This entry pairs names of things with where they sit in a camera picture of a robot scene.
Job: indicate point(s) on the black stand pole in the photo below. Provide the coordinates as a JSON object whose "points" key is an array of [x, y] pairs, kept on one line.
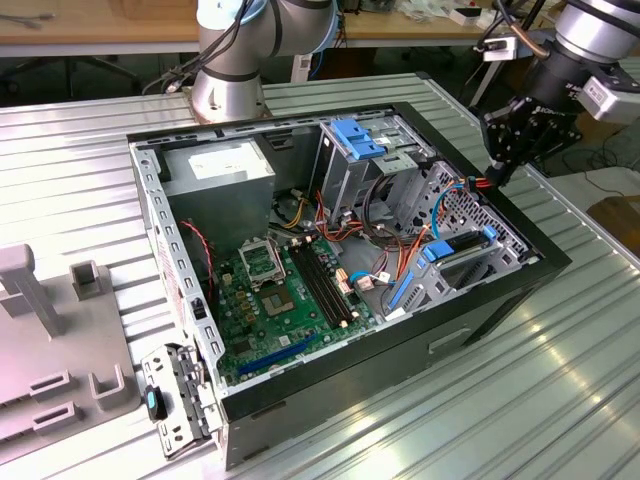
{"points": [[479, 92]]}

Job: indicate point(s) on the black PC case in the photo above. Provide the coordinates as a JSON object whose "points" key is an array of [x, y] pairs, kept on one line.
{"points": [[400, 360]]}

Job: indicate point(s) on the metal disk bay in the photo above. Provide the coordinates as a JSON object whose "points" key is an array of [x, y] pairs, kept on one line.
{"points": [[440, 287]]}

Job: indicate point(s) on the blue drive cage latch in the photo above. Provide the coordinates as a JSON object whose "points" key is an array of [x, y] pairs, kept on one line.
{"points": [[357, 137]]}

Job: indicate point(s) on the hard disk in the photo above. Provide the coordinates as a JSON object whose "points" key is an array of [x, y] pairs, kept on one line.
{"points": [[440, 250]]}

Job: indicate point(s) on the green motherboard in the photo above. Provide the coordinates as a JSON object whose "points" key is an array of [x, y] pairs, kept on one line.
{"points": [[300, 320]]}

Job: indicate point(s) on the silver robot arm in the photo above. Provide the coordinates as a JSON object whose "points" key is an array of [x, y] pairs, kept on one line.
{"points": [[225, 95]]}

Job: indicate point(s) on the grey power supply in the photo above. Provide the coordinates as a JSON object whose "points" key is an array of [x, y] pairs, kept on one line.
{"points": [[220, 200]]}

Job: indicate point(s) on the white black small box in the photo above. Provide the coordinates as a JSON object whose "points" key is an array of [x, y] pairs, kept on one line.
{"points": [[465, 19]]}

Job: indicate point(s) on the black RAM slot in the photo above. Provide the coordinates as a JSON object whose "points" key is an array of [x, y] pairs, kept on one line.
{"points": [[332, 285], [326, 285], [312, 285], [319, 285]]}

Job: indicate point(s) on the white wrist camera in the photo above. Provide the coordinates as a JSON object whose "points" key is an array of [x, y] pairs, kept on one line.
{"points": [[612, 102], [502, 47]]}

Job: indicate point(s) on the wooden desk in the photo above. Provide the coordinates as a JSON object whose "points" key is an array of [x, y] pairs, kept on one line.
{"points": [[100, 25], [425, 27]]}

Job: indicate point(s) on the grey parts rack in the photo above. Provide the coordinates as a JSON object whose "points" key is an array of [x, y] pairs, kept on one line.
{"points": [[75, 340]]}

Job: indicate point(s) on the blue expansion slot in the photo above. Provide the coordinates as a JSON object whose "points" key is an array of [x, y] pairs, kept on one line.
{"points": [[277, 355]]}

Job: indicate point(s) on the metal slot retainer bracket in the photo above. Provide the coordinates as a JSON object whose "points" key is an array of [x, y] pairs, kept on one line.
{"points": [[157, 365]]}

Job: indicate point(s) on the metal drive cage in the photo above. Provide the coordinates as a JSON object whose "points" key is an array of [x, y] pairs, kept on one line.
{"points": [[340, 180]]}

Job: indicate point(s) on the brown cardboard box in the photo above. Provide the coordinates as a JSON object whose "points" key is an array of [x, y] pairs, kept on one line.
{"points": [[617, 215]]}

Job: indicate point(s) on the CPU socket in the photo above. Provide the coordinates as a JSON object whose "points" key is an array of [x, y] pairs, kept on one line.
{"points": [[261, 262]]}

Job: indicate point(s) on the brown square chipset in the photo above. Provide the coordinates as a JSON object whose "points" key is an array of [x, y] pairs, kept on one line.
{"points": [[277, 302]]}

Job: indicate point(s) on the beige board connector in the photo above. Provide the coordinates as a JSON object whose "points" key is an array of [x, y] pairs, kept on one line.
{"points": [[343, 281]]}

